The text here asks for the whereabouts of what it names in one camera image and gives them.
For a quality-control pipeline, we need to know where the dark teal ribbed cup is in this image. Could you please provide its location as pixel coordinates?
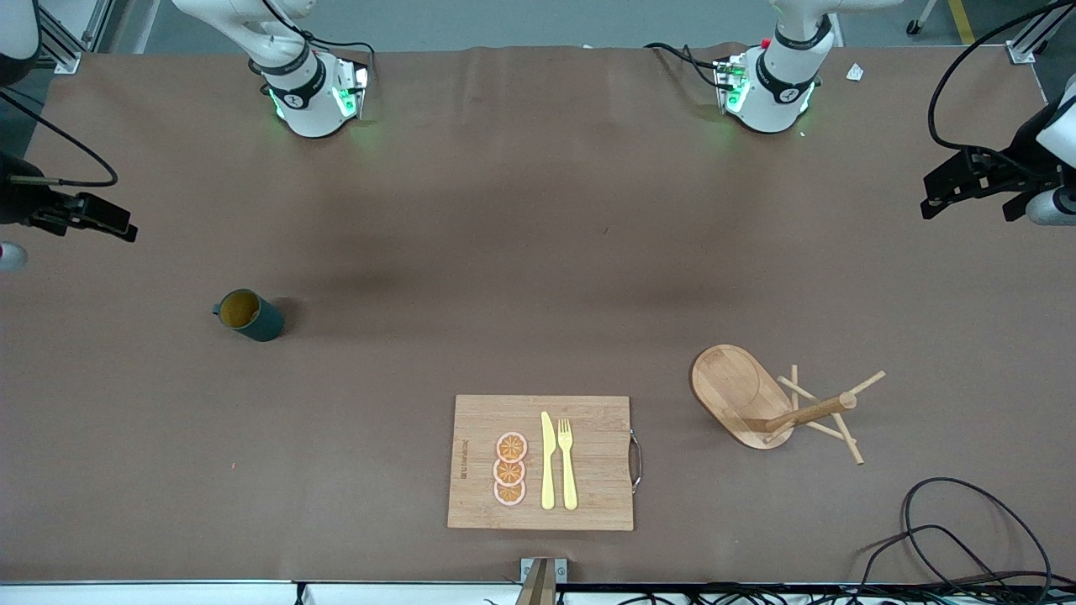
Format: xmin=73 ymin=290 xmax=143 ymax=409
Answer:
xmin=212 ymin=288 xmax=286 ymax=343

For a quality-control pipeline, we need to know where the wooden mug tree stand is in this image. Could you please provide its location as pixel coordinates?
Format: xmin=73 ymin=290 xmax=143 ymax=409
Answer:
xmin=689 ymin=344 xmax=887 ymax=466

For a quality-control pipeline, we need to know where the brown table cover sheet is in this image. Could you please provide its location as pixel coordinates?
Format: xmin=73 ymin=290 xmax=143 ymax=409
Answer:
xmin=0 ymin=42 xmax=1076 ymax=587

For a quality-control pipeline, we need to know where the yellow plastic fork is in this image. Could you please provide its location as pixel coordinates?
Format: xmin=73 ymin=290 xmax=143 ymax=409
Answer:
xmin=558 ymin=418 xmax=579 ymax=511

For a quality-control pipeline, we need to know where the yellow plastic knife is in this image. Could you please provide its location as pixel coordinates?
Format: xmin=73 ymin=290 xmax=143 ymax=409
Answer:
xmin=541 ymin=411 xmax=556 ymax=511

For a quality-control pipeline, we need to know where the black looped cable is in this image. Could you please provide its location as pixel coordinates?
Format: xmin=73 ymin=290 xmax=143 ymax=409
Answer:
xmin=856 ymin=476 xmax=1054 ymax=593

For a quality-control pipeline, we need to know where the white table edge rail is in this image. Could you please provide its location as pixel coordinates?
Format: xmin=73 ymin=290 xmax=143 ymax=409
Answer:
xmin=0 ymin=580 xmax=522 ymax=605

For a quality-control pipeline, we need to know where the metal post mounting bracket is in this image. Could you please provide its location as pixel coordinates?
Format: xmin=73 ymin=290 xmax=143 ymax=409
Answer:
xmin=520 ymin=557 xmax=568 ymax=585

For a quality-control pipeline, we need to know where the camera stand post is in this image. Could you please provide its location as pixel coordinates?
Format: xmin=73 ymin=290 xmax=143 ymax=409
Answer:
xmin=514 ymin=559 xmax=557 ymax=605

